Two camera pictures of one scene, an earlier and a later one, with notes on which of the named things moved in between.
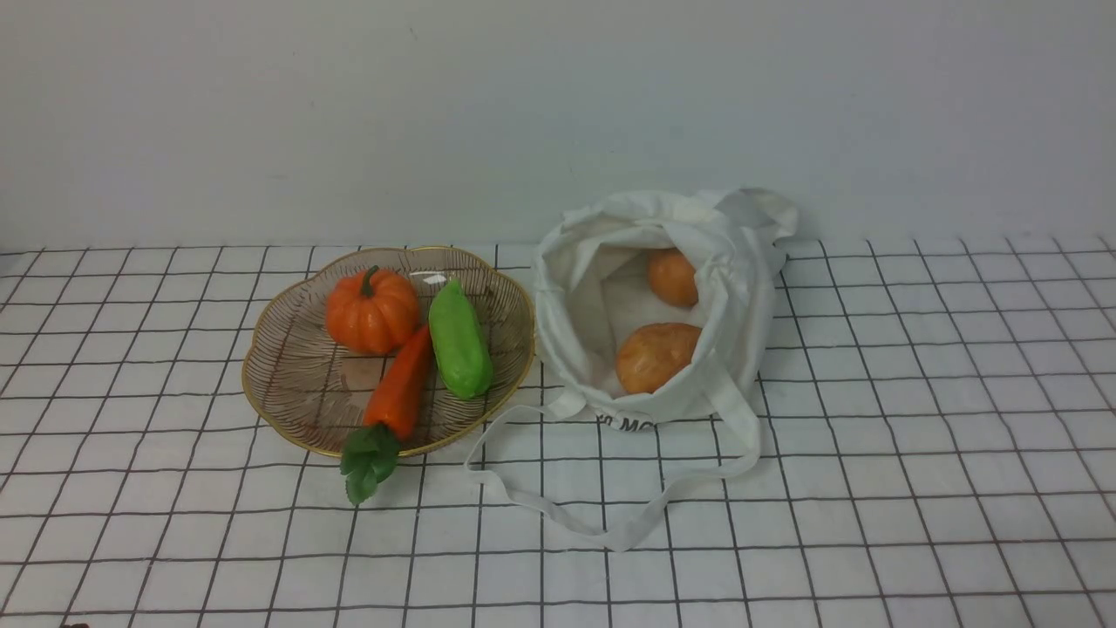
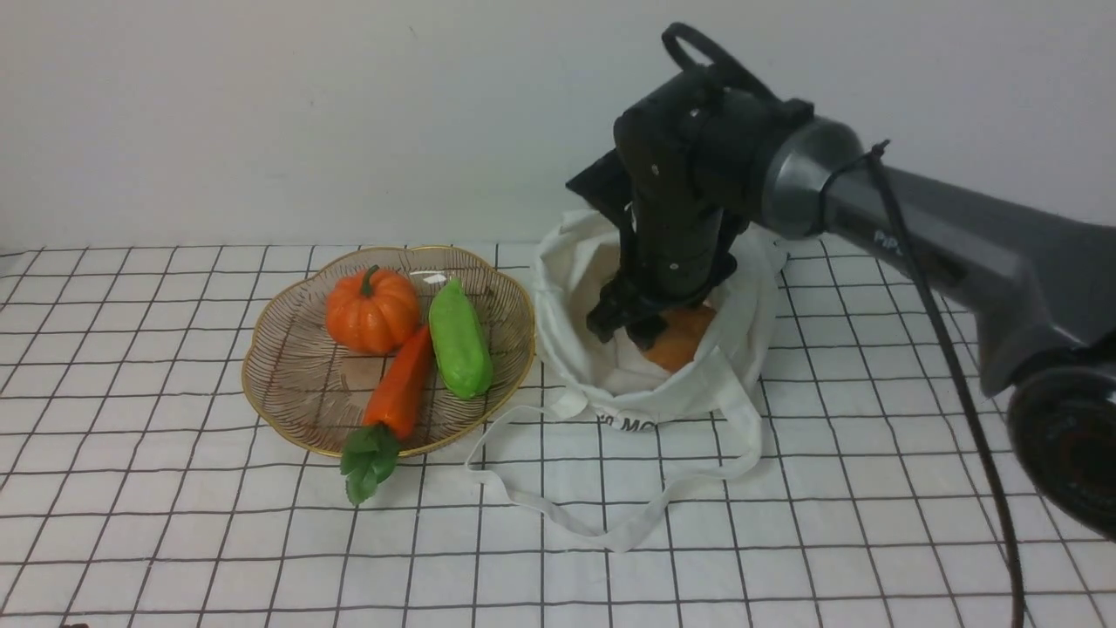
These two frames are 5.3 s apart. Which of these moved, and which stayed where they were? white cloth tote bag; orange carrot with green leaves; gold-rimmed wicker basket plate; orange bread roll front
Moved: orange bread roll front
Stayed: white cloth tote bag; gold-rimmed wicker basket plate; orange carrot with green leaves
